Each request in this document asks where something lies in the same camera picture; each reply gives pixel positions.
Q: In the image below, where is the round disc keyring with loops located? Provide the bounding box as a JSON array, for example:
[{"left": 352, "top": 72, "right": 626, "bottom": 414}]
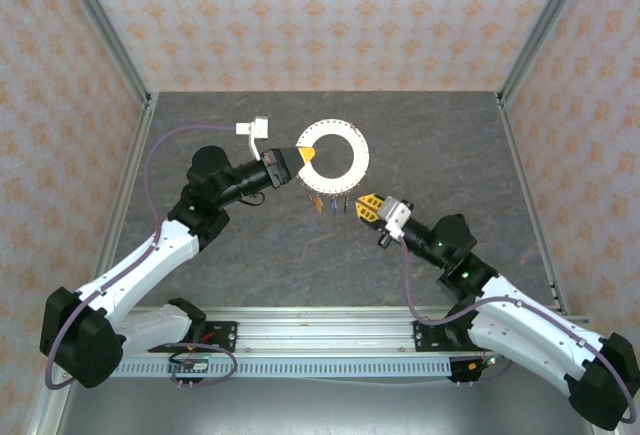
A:
[{"left": 295, "top": 118, "right": 374, "bottom": 196}]

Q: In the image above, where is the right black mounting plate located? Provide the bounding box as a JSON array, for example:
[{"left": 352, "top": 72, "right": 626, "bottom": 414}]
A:
[{"left": 413, "top": 319, "right": 504, "bottom": 355}]

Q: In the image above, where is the black mounting plate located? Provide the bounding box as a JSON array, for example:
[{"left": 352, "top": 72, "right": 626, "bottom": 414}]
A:
[
  {"left": 147, "top": 321, "right": 239, "bottom": 355},
  {"left": 413, "top": 319, "right": 504, "bottom": 355}
]

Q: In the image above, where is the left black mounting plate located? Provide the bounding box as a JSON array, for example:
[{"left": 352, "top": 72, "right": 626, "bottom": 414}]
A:
[{"left": 147, "top": 321, "right": 239, "bottom": 355}]

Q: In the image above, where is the left small controller board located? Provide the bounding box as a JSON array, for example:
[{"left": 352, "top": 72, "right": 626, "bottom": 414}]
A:
[{"left": 167, "top": 352, "right": 211, "bottom": 376}]

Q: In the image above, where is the grey metal shelf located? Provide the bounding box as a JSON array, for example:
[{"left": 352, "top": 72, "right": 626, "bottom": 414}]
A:
[{"left": 54, "top": 377, "right": 596, "bottom": 435}]

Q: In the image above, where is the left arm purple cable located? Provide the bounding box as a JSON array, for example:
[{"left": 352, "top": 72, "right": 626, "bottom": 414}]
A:
[{"left": 44, "top": 123, "right": 240, "bottom": 391}]

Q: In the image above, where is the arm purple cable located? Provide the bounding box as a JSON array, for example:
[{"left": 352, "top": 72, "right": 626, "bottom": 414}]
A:
[
  {"left": 44, "top": 123, "right": 240, "bottom": 391},
  {"left": 398, "top": 240, "right": 639, "bottom": 424}
]

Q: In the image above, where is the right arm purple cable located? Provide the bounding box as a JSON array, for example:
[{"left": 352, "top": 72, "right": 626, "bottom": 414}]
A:
[{"left": 398, "top": 240, "right": 639, "bottom": 424}]

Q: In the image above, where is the left aluminium table side rail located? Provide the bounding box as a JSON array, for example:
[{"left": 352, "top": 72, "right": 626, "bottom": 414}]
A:
[{"left": 24, "top": 93, "right": 160, "bottom": 435}]

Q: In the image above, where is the aluminium table side rail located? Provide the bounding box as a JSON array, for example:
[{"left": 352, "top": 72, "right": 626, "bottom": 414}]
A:
[
  {"left": 24, "top": 93, "right": 160, "bottom": 435},
  {"left": 495, "top": 92, "right": 619, "bottom": 435}
]

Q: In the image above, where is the right aluminium table side rail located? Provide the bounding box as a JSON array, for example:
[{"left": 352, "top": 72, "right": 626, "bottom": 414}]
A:
[{"left": 495, "top": 92, "right": 619, "bottom": 435}]

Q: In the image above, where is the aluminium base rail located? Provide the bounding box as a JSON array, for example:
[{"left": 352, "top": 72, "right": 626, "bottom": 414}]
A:
[{"left": 114, "top": 306, "right": 591, "bottom": 356}]

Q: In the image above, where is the white slotted cable duct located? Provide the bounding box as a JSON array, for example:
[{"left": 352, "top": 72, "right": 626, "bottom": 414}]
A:
[{"left": 107, "top": 358, "right": 454, "bottom": 380}]

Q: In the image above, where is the left aluminium frame post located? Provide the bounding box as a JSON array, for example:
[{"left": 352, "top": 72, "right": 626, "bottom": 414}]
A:
[{"left": 53, "top": 0, "right": 153, "bottom": 106}]

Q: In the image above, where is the aluminium frame post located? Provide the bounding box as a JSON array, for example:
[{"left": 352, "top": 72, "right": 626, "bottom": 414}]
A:
[
  {"left": 53, "top": 0, "right": 153, "bottom": 106},
  {"left": 499, "top": 0, "right": 591, "bottom": 106}
]

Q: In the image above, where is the right aluminium frame post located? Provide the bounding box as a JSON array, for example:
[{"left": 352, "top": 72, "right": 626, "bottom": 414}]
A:
[{"left": 499, "top": 0, "right": 591, "bottom": 106}]

